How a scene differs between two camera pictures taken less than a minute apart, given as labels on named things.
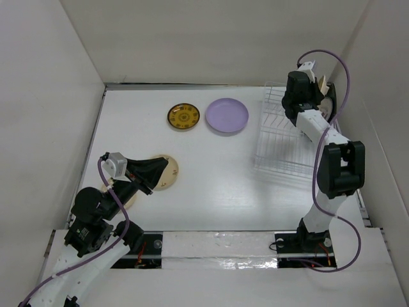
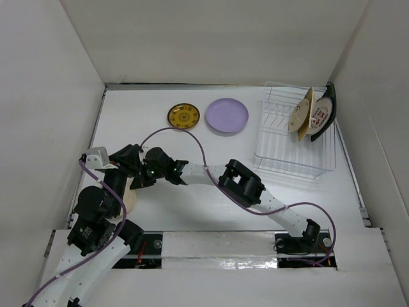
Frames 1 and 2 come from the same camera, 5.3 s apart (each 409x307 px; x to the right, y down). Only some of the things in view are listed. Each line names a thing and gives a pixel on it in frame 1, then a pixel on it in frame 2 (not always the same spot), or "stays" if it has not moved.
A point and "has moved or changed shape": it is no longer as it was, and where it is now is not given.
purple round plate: x=227 y=115 stays
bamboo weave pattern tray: x=322 y=86 has moved or changed shape
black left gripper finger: x=146 y=170 to x=128 y=155
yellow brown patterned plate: x=183 y=116 stays
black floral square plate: x=331 y=93 stays
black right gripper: x=318 y=96 to x=142 y=180
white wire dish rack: x=284 y=148 stays
